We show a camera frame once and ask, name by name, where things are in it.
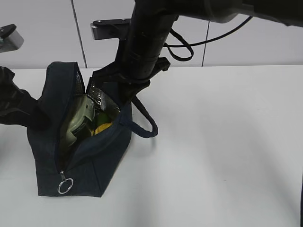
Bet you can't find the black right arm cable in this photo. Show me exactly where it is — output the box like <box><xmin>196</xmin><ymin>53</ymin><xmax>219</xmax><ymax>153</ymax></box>
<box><xmin>163</xmin><ymin>15</ymin><xmax>254</xmax><ymax>61</ymax></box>

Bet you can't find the yellow pear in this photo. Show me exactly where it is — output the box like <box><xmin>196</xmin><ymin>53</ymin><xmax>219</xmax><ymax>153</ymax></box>
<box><xmin>94</xmin><ymin>122</ymin><xmax>112</xmax><ymax>135</ymax></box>

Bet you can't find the green cucumber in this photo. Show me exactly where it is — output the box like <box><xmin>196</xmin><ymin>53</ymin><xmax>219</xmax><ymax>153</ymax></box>
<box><xmin>95</xmin><ymin>112</ymin><xmax>112</xmax><ymax>128</ymax></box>

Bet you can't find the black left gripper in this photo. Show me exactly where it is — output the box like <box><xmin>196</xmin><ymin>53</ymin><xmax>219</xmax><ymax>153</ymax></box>
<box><xmin>0</xmin><ymin>66</ymin><xmax>51</xmax><ymax>130</ymax></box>

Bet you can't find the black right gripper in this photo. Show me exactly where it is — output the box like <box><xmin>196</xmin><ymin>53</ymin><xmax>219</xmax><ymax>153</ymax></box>
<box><xmin>92</xmin><ymin>57</ymin><xmax>170</xmax><ymax>104</ymax></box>

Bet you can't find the silver zipper pull ring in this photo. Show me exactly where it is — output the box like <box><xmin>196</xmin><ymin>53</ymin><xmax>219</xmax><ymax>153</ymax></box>
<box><xmin>57</xmin><ymin>170</ymin><xmax>74</xmax><ymax>194</ymax></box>

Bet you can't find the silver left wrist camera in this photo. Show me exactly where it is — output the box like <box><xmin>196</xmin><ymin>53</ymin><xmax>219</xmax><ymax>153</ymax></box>
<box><xmin>0</xmin><ymin>24</ymin><xmax>24</xmax><ymax>53</ymax></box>

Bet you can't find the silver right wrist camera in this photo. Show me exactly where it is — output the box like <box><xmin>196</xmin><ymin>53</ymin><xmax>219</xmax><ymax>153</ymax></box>
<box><xmin>90</xmin><ymin>19</ymin><xmax>131</xmax><ymax>40</ymax></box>

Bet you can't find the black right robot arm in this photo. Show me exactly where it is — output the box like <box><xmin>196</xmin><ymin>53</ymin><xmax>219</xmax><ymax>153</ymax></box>
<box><xmin>90</xmin><ymin>0</ymin><xmax>303</xmax><ymax>99</ymax></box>

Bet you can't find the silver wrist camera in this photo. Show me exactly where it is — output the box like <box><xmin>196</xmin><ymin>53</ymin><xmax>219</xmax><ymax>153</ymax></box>
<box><xmin>90</xmin><ymin>19</ymin><xmax>131</xmax><ymax>40</ymax></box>
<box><xmin>0</xmin><ymin>24</ymin><xmax>24</xmax><ymax>53</ymax></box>

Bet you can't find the dark blue lunch bag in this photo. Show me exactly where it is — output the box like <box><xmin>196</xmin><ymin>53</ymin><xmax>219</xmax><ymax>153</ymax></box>
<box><xmin>27</xmin><ymin>61</ymin><xmax>158</xmax><ymax>197</ymax></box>

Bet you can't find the green lid glass container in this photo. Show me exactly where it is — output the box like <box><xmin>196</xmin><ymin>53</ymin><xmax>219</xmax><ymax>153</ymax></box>
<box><xmin>59</xmin><ymin>93</ymin><xmax>96</xmax><ymax>152</ymax></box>

